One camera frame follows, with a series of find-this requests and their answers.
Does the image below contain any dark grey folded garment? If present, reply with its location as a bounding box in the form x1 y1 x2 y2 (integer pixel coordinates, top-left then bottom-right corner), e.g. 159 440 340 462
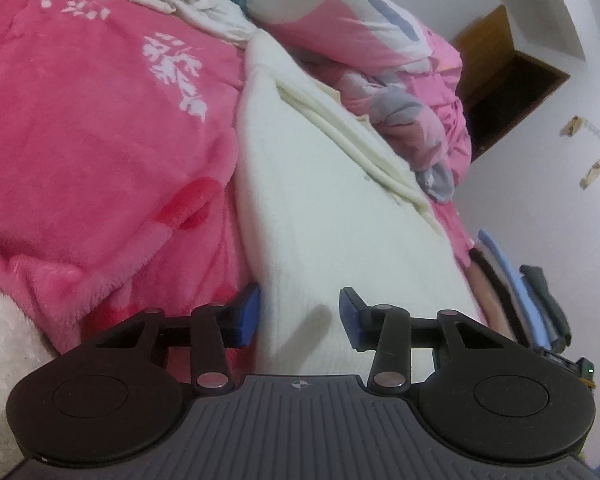
519 264 572 353

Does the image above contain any black folded garment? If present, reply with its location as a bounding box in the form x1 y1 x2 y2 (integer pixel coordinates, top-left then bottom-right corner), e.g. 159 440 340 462
469 247 518 311

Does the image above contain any pink floral blanket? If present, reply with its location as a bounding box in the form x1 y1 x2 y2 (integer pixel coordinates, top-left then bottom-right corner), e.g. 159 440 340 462
0 0 486 461

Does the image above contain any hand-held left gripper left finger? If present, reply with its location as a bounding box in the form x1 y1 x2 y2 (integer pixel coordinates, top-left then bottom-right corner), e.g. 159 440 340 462
94 282 261 395

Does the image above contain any pale pink grey quilt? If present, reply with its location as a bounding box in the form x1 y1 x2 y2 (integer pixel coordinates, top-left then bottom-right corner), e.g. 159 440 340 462
330 60 456 206

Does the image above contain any white pink printed pillow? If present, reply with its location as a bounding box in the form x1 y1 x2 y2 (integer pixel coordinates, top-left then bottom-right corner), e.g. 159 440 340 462
225 0 463 91

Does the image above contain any beige folded garment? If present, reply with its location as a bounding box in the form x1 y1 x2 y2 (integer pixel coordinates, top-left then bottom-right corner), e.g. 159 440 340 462
467 260 518 341

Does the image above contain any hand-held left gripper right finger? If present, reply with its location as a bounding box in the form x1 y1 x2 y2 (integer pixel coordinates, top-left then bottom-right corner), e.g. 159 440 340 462
339 286 506 395

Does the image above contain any cream fleece garment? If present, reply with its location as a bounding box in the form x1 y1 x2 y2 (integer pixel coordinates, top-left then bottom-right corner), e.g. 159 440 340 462
232 27 488 376

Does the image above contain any pink crumpled quilt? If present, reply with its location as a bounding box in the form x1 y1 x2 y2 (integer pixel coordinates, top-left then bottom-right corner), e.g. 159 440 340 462
420 30 473 196

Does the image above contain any wooden door frame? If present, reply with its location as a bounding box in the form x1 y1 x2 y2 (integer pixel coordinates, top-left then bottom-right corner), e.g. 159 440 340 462
452 4 571 163

